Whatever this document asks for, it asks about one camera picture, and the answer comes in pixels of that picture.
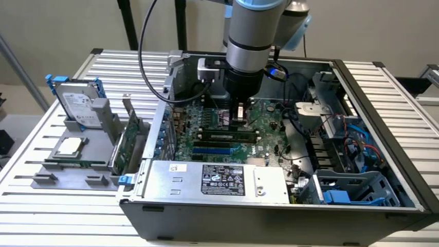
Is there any green motherboard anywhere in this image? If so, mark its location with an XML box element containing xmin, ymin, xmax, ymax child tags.
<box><xmin>173</xmin><ymin>97</ymin><xmax>292</xmax><ymax>167</ymax></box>

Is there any black wire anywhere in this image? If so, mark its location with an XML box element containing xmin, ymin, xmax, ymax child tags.
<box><xmin>276</xmin><ymin>145</ymin><xmax>295</xmax><ymax>163</ymax></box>

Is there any green RAM stick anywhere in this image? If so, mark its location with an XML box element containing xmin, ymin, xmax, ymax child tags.
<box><xmin>43</xmin><ymin>159</ymin><xmax>108</xmax><ymax>166</ymax></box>

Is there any silver metal drive bracket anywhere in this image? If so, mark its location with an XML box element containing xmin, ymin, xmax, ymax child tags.
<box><xmin>293</xmin><ymin>101</ymin><xmax>333</xmax><ymax>122</ymax></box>

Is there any blue disk caddy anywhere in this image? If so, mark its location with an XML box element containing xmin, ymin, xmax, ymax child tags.
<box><xmin>45</xmin><ymin>74</ymin><xmax>107</xmax><ymax>132</ymax></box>

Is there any green graphics card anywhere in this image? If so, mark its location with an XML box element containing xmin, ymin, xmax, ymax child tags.
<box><xmin>108</xmin><ymin>108</ymin><xmax>141</xmax><ymax>177</ymax></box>

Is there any black stand pole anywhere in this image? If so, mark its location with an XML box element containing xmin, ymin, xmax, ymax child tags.
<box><xmin>116</xmin><ymin>0</ymin><xmax>139</xmax><ymax>51</ymax></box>
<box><xmin>173</xmin><ymin>0</ymin><xmax>188</xmax><ymax>51</ymax></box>

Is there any small black box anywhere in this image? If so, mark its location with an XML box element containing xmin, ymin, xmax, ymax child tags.
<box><xmin>0</xmin><ymin>129</ymin><xmax>15</xmax><ymax>155</ymax></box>

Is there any blue USB plug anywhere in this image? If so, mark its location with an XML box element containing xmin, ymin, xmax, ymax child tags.
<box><xmin>265</xmin><ymin>64</ymin><xmax>288</xmax><ymax>82</ymax></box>

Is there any grey parts rack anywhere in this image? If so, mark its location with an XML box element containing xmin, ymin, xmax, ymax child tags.
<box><xmin>31</xmin><ymin>97</ymin><xmax>152</xmax><ymax>191</ymax></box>

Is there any red wire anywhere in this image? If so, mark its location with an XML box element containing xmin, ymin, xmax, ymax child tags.
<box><xmin>361</xmin><ymin>144</ymin><xmax>382</xmax><ymax>162</ymax></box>

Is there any neighbouring slatted table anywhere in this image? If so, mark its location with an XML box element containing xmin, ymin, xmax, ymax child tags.
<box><xmin>415</xmin><ymin>64</ymin><xmax>439</xmax><ymax>107</ymax></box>

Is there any grey metal disk bay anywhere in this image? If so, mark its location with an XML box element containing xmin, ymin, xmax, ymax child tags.
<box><xmin>311</xmin><ymin>169</ymin><xmax>402</xmax><ymax>207</ymax></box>

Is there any CPU socket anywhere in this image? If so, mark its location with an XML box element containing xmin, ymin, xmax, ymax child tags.
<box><xmin>211</xmin><ymin>108</ymin><xmax>231</xmax><ymax>126</ymax></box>

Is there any installed RAM stick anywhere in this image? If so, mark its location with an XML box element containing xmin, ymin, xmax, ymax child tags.
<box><xmin>201</xmin><ymin>130</ymin><xmax>257</xmax><ymax>143</ymax></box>

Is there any black expansion slot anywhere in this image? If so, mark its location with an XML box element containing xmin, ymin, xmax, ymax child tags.
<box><xmin>192</xmin><ymin>140</ymin><xmax>235</xmax><ymax>149</ymax></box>

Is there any blue caddy in bay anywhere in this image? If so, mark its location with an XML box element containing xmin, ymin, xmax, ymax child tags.
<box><xmin>323</xmin><ymin>189</ymin><xmax>351</xmax><ymax>204</ymax></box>

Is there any grey slanted metal pole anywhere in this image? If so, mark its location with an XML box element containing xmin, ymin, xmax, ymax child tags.
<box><xmin>0</xmin><ymin>32</ymin><xmax>49</xmax><ymax>112</ymax></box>

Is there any silver hard disk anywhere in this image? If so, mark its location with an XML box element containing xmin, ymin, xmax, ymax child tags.
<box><xmin>55</xmin><ymin>81</ymin><xmax>104</xmax><ymax>129</ymax></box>

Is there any blue expansion slot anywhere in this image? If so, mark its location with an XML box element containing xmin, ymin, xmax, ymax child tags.
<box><xmin>191</xmin><ymin>147</ymin><xmax>231</xmax><ymax>155</ymax></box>

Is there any silver CPU chip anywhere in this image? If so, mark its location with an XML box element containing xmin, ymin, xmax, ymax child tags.
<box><xmin>56</xmin><ymin>137</ymin><xmax>88</xmax><ymax>156</ymax></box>

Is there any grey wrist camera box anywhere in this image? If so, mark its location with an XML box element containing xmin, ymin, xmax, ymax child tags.
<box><xmin>197</xmin><ymin>58</ymin><xmax>228</xmax><ymax>83</ymax></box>

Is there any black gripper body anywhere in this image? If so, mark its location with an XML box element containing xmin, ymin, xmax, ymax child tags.
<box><xmin>224</xmin><ymin>67</ymin><xmax>264</xmax><ymax>104</ymax></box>

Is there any silver power supply unit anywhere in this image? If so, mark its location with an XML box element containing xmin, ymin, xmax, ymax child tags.
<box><xmin>135</xmin><ymin>160</ymin><xmax>291</xmax><ymax>205</ymax></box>

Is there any black camera cable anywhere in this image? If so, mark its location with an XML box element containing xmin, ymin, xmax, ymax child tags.
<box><xmin>137</xmin><ymin>0</ymin><xmax>212</xmax><ymax>104</ymax></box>

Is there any black open PC case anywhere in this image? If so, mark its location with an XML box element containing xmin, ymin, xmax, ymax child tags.
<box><xmin>117</xmin><ymin>49</ymin><xmax>434</xmax><ymax>243</ymax></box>

